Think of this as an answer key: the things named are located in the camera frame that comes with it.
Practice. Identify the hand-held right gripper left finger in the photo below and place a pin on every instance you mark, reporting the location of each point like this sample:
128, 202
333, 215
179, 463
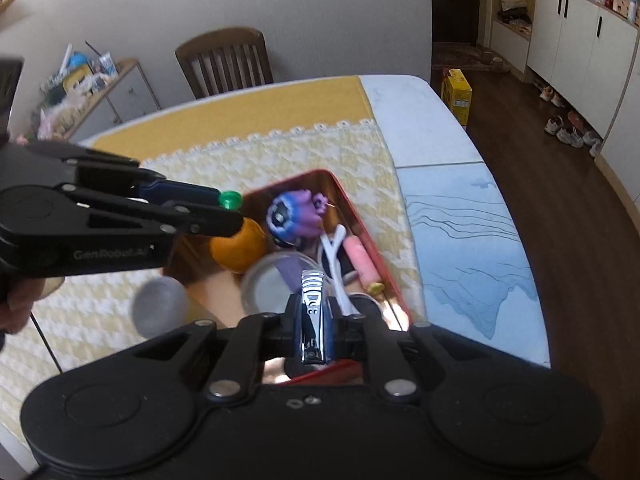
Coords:
294, 325

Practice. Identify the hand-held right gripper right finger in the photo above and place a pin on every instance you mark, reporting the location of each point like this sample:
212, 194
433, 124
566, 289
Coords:
336, 330

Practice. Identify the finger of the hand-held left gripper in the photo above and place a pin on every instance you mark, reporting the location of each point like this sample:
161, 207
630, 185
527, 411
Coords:
215, 222
180, 192

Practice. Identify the silver nail clipper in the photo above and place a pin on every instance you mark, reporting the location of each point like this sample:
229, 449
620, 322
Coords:
315, 310

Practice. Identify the green cap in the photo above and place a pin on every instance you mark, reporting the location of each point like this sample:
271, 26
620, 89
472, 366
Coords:
231, 200

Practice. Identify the orange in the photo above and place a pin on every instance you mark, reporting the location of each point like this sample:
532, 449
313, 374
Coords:
237, 250

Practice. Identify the red tin box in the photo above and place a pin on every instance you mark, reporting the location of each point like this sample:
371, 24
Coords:
257, 197

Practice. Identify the round metal tin lid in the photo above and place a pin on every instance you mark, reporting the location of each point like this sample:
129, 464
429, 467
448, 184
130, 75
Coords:
265, 285

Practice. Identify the pink tube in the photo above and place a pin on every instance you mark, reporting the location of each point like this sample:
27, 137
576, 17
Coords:
362, 260

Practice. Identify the white sunglasses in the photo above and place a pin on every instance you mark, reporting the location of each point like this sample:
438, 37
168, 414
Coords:
332, 255

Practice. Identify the purple toy figure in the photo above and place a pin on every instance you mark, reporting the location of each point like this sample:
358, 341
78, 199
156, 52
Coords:
295, 215

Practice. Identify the person's left hand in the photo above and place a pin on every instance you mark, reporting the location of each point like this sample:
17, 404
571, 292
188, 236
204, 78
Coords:
20, 305

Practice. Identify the yellow houndstooth table runner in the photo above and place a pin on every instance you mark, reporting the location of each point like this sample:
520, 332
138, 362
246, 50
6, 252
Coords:
250, 150

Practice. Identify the small white bottle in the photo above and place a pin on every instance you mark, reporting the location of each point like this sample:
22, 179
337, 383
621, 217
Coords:
160, 307

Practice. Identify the white sideboard cabinet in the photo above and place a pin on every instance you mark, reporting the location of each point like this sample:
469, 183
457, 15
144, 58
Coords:
115, 97

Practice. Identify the clear plastic bag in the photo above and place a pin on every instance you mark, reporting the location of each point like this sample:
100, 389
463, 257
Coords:
57, 120

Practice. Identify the wooden chair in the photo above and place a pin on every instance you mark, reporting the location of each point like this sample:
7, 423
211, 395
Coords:
225, 60

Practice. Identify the small carton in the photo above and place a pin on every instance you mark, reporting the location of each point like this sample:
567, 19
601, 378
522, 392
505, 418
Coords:
107, 65

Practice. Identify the blue yellow toy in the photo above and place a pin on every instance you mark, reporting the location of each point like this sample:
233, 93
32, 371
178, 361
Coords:
77, 75

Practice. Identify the yellow box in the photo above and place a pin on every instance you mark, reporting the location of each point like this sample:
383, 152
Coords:
457, 95

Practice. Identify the doormat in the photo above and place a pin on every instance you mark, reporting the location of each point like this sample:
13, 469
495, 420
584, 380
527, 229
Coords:
465, 57

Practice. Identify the row of shoes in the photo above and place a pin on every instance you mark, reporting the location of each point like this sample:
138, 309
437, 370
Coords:
570, 135

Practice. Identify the dark door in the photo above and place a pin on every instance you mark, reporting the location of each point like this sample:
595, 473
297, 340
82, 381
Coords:
452, 0

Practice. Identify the white wall cabinet unit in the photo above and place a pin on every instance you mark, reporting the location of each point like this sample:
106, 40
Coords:
575, 50

